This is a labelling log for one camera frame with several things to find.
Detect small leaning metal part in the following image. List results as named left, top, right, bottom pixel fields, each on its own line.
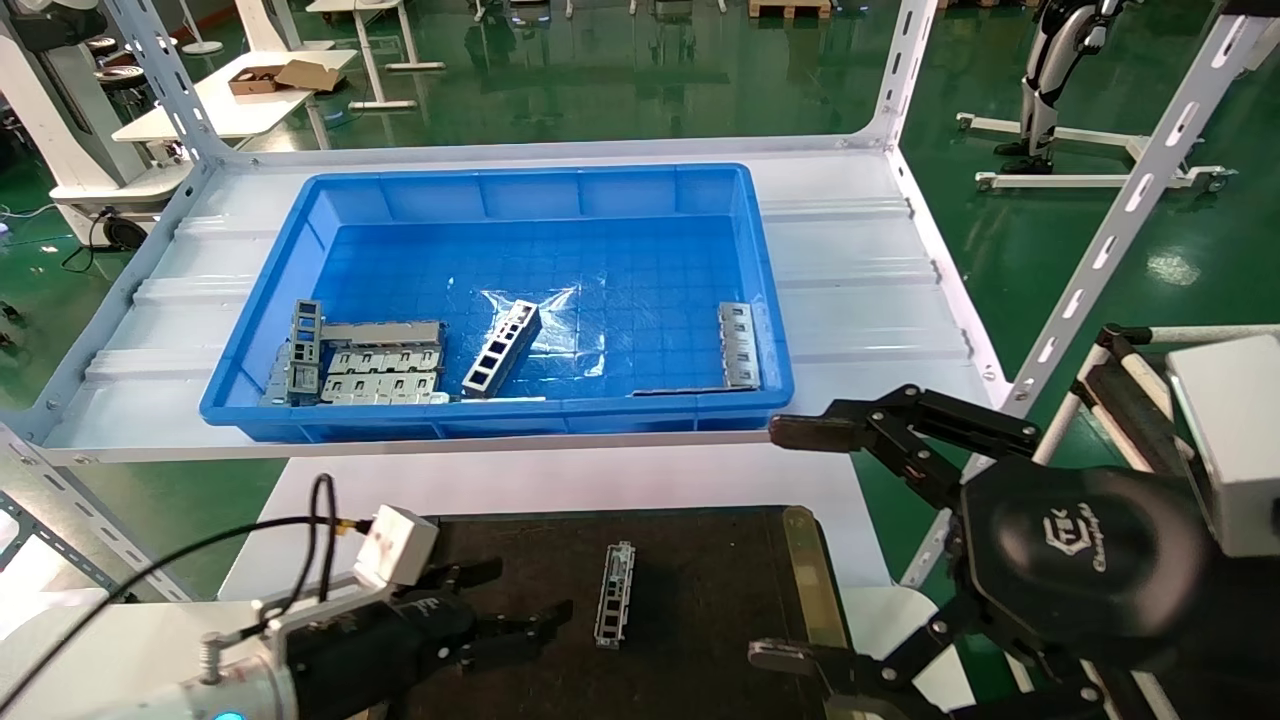
left=260, top=343, right=297, bottom=407

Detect flat cardboard lid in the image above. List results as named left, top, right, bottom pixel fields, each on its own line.
left=275, top=59, right=346, bottom=93

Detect blue plastic bin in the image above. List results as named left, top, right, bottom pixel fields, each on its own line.
left=198, top=163, right=796, bottom=443

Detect white background table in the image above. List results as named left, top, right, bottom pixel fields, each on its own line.
left=110, top=48, right=359, bottom=146

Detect upright grey metal part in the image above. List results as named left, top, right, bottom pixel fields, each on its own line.
left=288, top=299, right=326, bottom=401

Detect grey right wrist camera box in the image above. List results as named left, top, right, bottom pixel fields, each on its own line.
left=1165, top=335, right=1280, bottom=558

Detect metal channel part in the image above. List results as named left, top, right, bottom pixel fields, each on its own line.
left=594, top=541, right=637, bottom=649

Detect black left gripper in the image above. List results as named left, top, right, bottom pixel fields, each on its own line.
left=285, top=557, right=575, bottom=720

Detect open cardboard box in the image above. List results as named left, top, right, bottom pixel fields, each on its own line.
left=228, top=64, right=291, bottom=96

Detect black round stool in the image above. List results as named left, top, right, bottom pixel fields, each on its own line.
left=97, top=36, right=151, bottom=93

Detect white machine column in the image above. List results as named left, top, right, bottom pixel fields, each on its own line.
left=0, top=0, right=191, bottom=249

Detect long grey metal part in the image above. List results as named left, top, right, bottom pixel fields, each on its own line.
left=320, top=320, right=446, bottom=351

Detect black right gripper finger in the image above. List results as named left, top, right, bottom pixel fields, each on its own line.
left=769, top=384, right=1042, bottom=511

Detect humanoid robot legs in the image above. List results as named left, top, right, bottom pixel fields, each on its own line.
left=995, top=0, right=1126, bottom=176

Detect white tube cart frame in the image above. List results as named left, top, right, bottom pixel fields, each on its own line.
left=1030, top=322, right=1280, bottom=501

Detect white table leg stand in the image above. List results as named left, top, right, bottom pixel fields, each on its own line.
left=305, top=0, right=446, bottom=111

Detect black container tray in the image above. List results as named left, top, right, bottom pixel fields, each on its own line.
left=338, top=505, right=851, bottom=720

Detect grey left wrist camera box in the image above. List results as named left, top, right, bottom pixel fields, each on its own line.
left=250, top=505, right=441, bottom=641

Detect clear plastic film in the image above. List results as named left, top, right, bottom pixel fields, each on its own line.
left=478, top=287, right=607, bottom=377

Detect metal part with square holes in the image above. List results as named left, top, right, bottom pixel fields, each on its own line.
left=461, top=299, right=543, bottom=400

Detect white slotted-angle shelf rack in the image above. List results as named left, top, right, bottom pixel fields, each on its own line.
left=0, top=0, right=1280, bottom=603

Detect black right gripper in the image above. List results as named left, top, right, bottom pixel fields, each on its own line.
left=748, top=464, right=1280, bottom=720

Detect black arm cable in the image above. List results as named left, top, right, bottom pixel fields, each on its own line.
left=0, top=473, right=376, bottom=716

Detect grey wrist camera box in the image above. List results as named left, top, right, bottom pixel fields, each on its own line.
left=250, top=505, right=441, bottom=641
left=1165, top=335, right=1280, bottom=558

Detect white wheeled stand base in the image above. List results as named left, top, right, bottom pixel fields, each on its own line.
left=955, top=110, right=1237, bottom=194

